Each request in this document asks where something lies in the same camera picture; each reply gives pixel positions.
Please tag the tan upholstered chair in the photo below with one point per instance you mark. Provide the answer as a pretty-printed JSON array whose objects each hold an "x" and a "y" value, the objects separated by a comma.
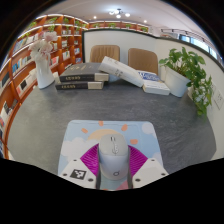
[
  {"x": 143, "y": 60},
  {"x": 105, "y": 53}
]

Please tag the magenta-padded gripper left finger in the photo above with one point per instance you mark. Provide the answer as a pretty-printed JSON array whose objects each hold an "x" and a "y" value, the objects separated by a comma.
[{"x": 76, "y": 173}]

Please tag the blue and white book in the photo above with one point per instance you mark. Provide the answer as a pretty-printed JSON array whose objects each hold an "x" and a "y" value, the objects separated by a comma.
[{"x": 155, "y": 85}]

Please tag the ceiling lamp with round bulbs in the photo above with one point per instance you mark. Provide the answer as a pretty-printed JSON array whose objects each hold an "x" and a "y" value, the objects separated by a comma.
[{"x": 118, "y": 13}]

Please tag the white wall socket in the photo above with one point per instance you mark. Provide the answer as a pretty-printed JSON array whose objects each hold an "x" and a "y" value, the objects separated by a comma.
[{"x": 219, "y": 100}]

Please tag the white computer mouse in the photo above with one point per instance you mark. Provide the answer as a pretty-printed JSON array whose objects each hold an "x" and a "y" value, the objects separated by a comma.
[{"x": 113, "y": 156}]

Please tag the window with curtains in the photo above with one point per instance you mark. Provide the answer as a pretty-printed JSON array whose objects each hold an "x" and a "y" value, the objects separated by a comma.
[{"x": 201, "y": 45}]

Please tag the white vase with pink flowers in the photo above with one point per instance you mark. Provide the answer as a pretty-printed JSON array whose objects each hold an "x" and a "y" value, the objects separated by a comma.
[{"x": 44, "y": 71}]

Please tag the orange wooden bookshelf unit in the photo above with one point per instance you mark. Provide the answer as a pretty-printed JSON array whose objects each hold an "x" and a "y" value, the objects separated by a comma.
[{"x": 20, "y": 66}]

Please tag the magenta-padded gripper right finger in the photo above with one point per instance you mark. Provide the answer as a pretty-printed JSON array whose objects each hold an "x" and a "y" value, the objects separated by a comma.
[{"x": 150, "y": 171}]

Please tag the dark hardcover book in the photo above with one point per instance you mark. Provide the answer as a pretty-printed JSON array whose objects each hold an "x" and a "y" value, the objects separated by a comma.
[
  {"x": 76, "y": 85},
  {"x": 80, "y": 71}
]

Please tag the light blue sun-print mouse pad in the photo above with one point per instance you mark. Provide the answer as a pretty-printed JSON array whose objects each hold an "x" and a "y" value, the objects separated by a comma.
[{"x": 86, "y": 133}]

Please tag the thick white book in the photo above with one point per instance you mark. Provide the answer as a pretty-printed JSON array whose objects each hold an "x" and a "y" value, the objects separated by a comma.
[{"x": 121, "y": 71}]

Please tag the green plant in white pot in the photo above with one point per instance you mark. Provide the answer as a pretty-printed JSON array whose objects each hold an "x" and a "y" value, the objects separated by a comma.
[{"x": 183, "y": 71}]

